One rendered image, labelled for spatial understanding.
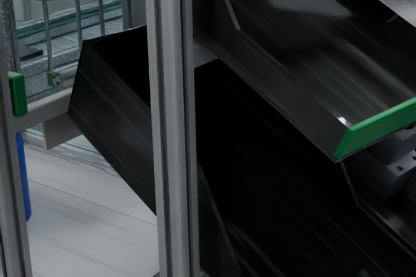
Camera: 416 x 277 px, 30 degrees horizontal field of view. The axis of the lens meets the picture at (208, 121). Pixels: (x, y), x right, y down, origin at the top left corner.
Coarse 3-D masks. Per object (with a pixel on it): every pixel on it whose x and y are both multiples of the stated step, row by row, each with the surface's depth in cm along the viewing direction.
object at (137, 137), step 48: (96, 48) 55; (144, 48) 60; (96, 96) 56; (144, 96) 63; (240, 96) 63; (96, 144) 58; (144, 144) 53; (240, 144) 62; (288, 144) 61; (144, 192) 55; (240, 192) 58; (288, 192) 60; (336, 192) 59; (240, 240) 55; (288, 240) 56; (336, 240) 57; (384, 240) 56
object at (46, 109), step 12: (204, 48) 47; (204, 60) 47; (48, 96) 62; (60, 96) 62; (36, 108) 60; (48, 108) 61; (60, 108) 62; (24, 120) 59; (36, 120) 60; (204, 276) 52
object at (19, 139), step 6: (18, 138) 132; (18, 144) 130; (18, 150) 130; (18, 156) 130; (24, 156) 133; (24, 162) 133; (24, 168) 133; (24, 174) 133; (24, 180) 133; (24, 186) 133; (24, 192) 133; (24, 198) 133; (24, 204) 133; (30, 210) 137
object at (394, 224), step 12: (360, 192) 64; (372, 192) 64; (396, 192) 65; (360, 204) 60; (372, 204) 63; (384, 204) 64; (396, 204) 64; (408, 204) 64; (384, 216) 62; (396, 216) 63; (408, 216) 63; (396, 228) 62; (408, 228) 62; (408, 240) 58
